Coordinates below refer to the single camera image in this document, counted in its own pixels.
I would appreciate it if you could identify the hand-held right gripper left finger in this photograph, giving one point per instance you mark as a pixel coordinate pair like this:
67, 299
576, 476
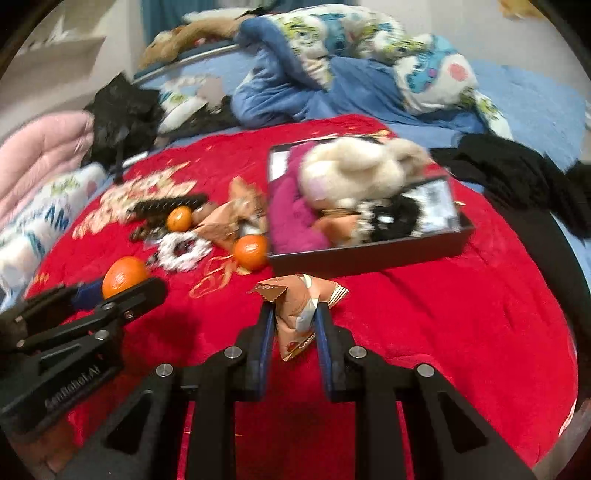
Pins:
265, 344

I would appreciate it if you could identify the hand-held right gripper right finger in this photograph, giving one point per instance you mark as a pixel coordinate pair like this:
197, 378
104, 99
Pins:
324, 350

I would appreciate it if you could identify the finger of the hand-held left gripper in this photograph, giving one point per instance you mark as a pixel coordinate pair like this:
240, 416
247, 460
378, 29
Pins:
138, 295
87, 296

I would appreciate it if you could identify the orange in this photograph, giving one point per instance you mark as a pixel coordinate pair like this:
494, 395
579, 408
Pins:
122, 277
179, 218
250, 252

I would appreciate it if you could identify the shallow black box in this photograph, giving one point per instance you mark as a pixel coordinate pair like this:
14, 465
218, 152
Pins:
369, 261

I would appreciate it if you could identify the cream plush toy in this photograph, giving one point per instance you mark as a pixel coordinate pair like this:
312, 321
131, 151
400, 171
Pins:
351, 170

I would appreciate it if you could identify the black white lace scrunchie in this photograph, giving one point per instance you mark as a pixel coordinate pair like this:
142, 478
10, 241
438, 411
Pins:
397, 213
182, 251

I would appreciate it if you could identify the white package with blue print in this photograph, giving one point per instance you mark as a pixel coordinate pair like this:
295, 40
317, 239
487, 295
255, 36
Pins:
41, 221

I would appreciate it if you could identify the black hair comb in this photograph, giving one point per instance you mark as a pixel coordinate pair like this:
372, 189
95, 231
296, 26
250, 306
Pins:
171, 203

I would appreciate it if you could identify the magenta plush toy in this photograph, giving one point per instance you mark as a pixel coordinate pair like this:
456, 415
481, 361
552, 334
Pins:
291, 217

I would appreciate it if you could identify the small white device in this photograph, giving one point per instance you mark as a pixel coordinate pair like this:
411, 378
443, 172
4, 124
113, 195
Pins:
134, 159

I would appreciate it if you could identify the red printed blanket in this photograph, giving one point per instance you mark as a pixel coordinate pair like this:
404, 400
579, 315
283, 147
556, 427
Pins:
461, 323

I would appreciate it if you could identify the pink padded quilt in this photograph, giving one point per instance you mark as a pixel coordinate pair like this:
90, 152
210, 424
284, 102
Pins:
46, 147

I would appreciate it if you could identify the black plastic bag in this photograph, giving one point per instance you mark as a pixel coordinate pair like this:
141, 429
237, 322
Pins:
124, 115

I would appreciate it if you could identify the cartoon printed pillow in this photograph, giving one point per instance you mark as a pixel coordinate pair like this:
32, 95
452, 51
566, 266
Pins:
180, 102

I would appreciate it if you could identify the blue fleece blanket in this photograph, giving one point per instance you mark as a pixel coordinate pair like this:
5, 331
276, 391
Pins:
277, 92

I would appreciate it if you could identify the white shelf unit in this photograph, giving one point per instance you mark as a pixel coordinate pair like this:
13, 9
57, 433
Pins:
69, 50

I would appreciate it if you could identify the black garment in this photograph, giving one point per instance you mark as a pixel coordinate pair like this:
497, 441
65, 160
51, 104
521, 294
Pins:
498, 170

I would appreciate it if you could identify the brown plush dog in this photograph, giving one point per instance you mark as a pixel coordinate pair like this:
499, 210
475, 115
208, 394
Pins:
184, 37

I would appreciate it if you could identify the teal curtain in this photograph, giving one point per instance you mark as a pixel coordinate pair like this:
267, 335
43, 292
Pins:
161, 14

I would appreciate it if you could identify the black cloth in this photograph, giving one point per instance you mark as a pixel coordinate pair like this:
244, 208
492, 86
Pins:
579, 198

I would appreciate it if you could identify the cartoon printed quilt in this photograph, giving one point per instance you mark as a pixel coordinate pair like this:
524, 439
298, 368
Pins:
438, 69

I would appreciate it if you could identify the blue bed sheet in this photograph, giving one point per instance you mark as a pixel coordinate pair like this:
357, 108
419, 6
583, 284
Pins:
531, 97

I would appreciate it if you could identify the orange wall certificate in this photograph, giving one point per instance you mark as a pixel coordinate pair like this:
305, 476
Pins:
521, 7

